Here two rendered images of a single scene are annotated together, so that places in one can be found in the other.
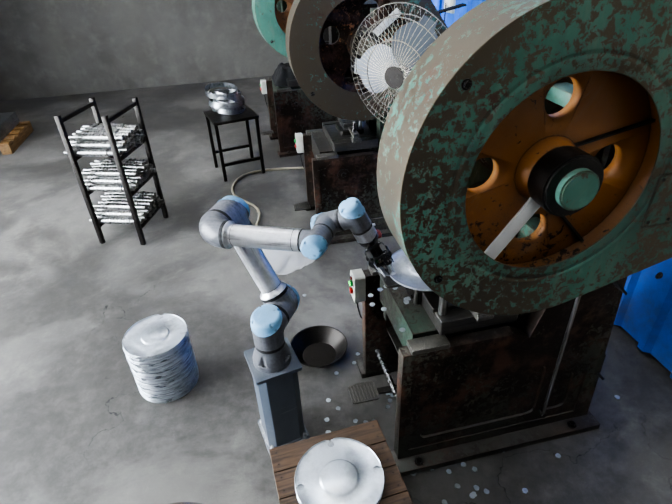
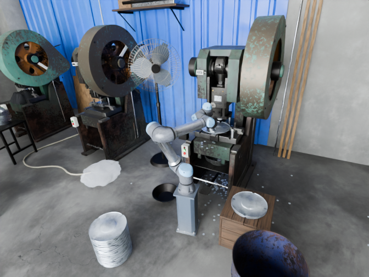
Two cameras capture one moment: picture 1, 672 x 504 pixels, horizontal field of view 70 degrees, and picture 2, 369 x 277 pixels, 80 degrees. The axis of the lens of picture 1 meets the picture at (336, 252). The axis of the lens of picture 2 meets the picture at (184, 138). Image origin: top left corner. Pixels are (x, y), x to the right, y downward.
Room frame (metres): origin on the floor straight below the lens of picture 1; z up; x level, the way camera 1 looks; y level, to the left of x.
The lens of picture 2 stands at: (0.38, 1.38, 1.71)
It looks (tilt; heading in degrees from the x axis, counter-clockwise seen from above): 27 degrees down; 311
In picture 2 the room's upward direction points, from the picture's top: 3 degrees counter-clockwise
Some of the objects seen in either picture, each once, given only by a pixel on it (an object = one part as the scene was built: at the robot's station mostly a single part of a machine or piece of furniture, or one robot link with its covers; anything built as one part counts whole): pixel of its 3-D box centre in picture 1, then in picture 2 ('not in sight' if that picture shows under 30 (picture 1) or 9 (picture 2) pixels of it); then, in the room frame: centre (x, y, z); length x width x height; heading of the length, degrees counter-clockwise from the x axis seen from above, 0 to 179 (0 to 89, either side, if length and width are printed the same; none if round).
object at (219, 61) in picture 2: not in sight; (221, 75); (1.50, -0.45, 1.27); 0.21 x 0.12 x 0.34; 102
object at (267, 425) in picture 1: (278, 396); (187, 208); (1.36, 0.27, 0.23); 0.19 x 0.19 x 0.45; 22
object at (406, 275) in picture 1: (424, 267); (215, 127); (1.47, -0.33, 0.78); 0.29 x 0.29 x 0.01
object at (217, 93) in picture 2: not in sight; (219, 99); (1.49, -0.41, 1.04); 0.17 x 0.15 x 0.30; 102
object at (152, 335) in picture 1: (155, 334); (108, 226); (1.69, 0.86, 0.31); 0.29 x 0.29 x 0.01
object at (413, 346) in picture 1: (512, 367); (246, 149); (1.26, -0.65, 0.45); 0.92 x 0.12 x 0.90; 102
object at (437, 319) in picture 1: (453, 284); (219, 131); (1.50, -0.46, 0.68); 0.45 x 0.30 x 0.06; 12
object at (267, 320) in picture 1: (268, 326); (185, 172); (1.37, 0.27, 0.62); 0.13 x 0.12 x 0.14; 161
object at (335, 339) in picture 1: (319, 349); (165, 194); (1.82, 0.11, 0.04); 0.30 x 0.30 x 0.07
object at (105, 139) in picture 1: (116, 172); not in sight; (3.23, 1.54, 0.47); 0.46 x 0.43 x 0.95; 82
